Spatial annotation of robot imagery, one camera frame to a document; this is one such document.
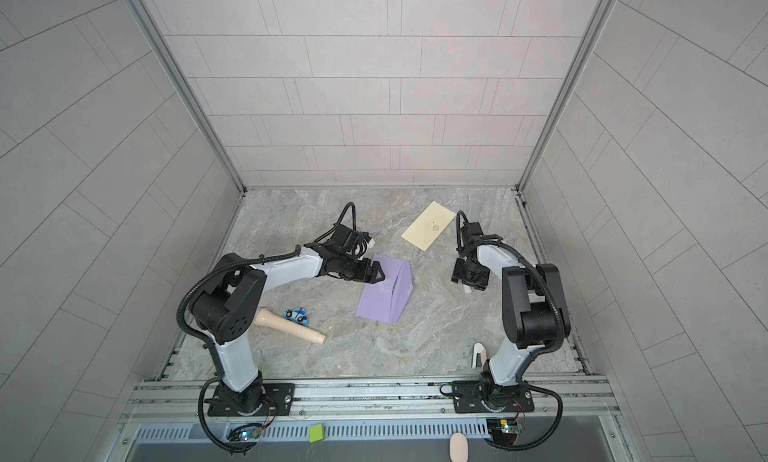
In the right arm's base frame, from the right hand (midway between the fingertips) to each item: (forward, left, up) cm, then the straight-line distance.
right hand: (462, 280), depth 93 cm
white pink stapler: (-23, 0, +2) cm, 23 cm away
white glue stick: (-5, 0, +3) cm, 5 cm away
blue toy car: (-10, +49, +4) cm, 50 cm away
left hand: (+2, +25, +5) cm, 25 cm away
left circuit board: (-36, +56, +5) cm, 67 cm away
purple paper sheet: (-6, +24, +2) cm, 25 cm away
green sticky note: (-37, +40, +5) cm, 55 cm away
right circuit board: (-39, -2, 0) cm, 39 cm away
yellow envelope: (+20, +9, +1) cm, 22 cm away
